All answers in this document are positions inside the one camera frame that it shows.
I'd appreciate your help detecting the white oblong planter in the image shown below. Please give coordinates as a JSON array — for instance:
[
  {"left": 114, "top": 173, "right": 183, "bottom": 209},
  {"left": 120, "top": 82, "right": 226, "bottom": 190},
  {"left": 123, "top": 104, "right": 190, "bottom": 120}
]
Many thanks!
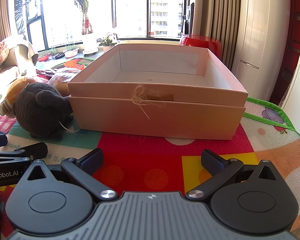
[{"left": 63, "top": 44, "right": 79, "bottom": 58}]

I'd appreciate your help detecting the beige sofa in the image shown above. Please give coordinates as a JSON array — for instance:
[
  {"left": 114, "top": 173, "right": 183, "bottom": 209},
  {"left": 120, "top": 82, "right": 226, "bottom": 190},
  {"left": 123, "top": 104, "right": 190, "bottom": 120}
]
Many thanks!
[{"left": 0, "top": 36, "right": 39, "bottom": 87}]

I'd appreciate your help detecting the white standing air conditioner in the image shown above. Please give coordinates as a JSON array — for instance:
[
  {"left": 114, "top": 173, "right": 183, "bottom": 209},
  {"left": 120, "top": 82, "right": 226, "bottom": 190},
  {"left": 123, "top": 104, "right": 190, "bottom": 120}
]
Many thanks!
[{"left": 230, "top": 0, "right": 293, "bottom": 101}]

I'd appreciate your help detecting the dark red snack packet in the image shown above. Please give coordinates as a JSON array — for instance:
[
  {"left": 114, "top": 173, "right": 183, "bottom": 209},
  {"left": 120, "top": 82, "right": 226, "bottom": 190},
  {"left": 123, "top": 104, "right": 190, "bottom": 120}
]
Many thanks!
[{"left": 36, "top": 68, "right": 56, "bottom": 77}]

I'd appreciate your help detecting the pink cardboard box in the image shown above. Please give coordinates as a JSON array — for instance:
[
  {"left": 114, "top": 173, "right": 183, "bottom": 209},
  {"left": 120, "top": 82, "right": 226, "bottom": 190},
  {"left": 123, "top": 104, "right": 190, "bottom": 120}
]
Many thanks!
[{"left": 67, "top": 43, "right": 248, "bottom": 106}]

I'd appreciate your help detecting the potted flowering plant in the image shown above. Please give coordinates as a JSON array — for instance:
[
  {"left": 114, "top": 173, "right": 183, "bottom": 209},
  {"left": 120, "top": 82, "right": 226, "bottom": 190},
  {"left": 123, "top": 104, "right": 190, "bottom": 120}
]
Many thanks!
[{"left": 98, "top": 32, "right": 118, "bottom": 53}]

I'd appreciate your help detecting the red wooden cabinet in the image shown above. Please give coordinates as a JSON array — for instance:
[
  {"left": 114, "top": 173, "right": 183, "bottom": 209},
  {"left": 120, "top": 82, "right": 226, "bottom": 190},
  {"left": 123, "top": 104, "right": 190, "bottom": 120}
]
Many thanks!
[{"left": 268, "top": 0, "right": 300, "bottom": 106}]

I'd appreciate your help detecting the floral pillow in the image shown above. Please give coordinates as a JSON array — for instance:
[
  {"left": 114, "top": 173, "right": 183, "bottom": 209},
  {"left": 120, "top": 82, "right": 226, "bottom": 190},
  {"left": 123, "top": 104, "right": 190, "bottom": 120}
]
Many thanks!
[{"left": 0, "top": 37, "right": 18, "bottom": 64}]

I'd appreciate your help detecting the tall potted plant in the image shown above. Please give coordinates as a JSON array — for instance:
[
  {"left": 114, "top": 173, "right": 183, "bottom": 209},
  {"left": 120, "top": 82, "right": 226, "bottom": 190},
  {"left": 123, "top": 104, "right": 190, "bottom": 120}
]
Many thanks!
[{"left": 62, "top": 0, "right": 101, "bottom": 56}]

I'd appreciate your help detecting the black framed window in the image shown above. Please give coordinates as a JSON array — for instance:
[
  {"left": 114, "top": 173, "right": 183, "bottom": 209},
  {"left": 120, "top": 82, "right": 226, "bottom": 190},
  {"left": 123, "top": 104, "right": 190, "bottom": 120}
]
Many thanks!
[{"left": 22, "top": 0, "right": 191, "bottom": 53}]

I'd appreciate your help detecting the orange plastic pumpkin bowl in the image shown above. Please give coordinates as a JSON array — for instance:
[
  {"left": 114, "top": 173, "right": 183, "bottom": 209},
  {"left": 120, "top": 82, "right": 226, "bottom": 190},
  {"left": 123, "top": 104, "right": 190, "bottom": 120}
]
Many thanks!
[{"left": 64, "top": 60, "right": 85, "bottom": 70}]

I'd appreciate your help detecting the clear bread bag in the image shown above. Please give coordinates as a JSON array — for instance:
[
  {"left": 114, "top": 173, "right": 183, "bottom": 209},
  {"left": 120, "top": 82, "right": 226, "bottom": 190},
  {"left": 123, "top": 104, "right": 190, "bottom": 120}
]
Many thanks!
[{"left": 47, "top": 72, "right": 81, "bottom": 97}]

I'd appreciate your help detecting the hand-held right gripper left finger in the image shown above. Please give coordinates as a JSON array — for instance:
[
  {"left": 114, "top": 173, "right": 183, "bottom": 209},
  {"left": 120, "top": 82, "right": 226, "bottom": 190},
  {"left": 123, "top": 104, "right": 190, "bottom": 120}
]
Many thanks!
[{"left": 27, "top": 148, "right": 117, "bottom": 202}]

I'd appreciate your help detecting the dark plush mouse toy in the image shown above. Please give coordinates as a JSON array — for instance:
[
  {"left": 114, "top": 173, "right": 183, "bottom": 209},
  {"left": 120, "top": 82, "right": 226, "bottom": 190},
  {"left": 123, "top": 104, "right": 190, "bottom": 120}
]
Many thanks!
[{"left": 14, "top": 82, "right": 75, "bottom": 138}]

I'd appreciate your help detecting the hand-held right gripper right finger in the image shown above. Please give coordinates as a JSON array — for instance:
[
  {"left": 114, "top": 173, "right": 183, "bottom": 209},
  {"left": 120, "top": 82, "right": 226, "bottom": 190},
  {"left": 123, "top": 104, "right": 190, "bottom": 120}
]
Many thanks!
[{"left": 186, "top": 149, "right": 277, "bottom": 202}]

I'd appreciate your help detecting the beige curtain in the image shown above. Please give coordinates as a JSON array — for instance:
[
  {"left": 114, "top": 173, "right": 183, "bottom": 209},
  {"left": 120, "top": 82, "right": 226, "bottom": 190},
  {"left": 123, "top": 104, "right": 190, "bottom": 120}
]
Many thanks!
[{"left": 191, "top": 0, "right": 243, "bottom": 73}]

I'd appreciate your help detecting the colourful play mat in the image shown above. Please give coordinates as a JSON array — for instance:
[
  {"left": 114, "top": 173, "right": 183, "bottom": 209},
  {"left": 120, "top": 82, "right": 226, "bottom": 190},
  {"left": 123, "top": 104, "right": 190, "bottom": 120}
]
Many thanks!
[{"left": 0, "top": 57, "right": 300, "bottom": 240}]

